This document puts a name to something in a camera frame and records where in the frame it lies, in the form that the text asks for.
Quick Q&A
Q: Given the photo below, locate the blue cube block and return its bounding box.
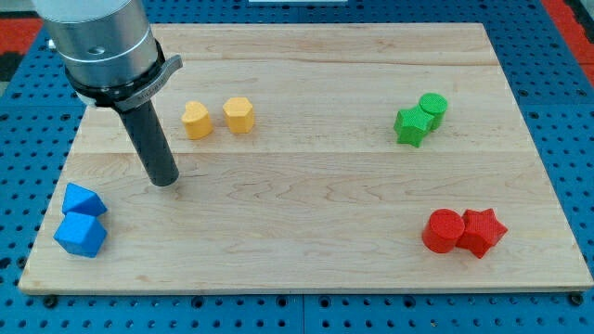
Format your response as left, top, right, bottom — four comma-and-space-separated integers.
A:
53, 212, 107, 258

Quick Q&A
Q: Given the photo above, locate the yellow heart block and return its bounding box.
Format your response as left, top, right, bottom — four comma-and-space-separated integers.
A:
181, 101, 213, 140

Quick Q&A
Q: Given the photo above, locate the red star block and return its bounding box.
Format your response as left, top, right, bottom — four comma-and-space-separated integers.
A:
456, 208, 508, 259

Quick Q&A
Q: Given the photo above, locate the green cylinder block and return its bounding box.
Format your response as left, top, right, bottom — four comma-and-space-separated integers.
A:
419, 93, 448, 131

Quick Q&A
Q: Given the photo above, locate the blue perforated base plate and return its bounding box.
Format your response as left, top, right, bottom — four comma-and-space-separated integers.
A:
1, 0, 593, 333

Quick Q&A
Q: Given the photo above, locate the red cylinder block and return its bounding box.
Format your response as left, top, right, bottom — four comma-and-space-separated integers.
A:
421, 209, 465, 253

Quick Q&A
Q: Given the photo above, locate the green star block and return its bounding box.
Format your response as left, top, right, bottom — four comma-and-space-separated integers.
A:
394, 106, 434, 148

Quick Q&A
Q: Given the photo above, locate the blue triangle block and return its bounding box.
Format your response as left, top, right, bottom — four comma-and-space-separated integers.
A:
61, 183, 108, 217

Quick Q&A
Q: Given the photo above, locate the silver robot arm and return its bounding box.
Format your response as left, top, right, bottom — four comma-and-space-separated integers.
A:
32, 0, 183, 186

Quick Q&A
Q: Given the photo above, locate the wooden board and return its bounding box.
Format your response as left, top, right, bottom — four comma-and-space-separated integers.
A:
19, 23, 593, 295

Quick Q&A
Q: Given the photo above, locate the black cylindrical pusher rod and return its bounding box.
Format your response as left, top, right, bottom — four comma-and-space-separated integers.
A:
119, 101, 179, 186

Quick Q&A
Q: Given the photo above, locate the yellow hexagon block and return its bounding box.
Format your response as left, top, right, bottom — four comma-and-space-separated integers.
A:
223, 96, 255, 134

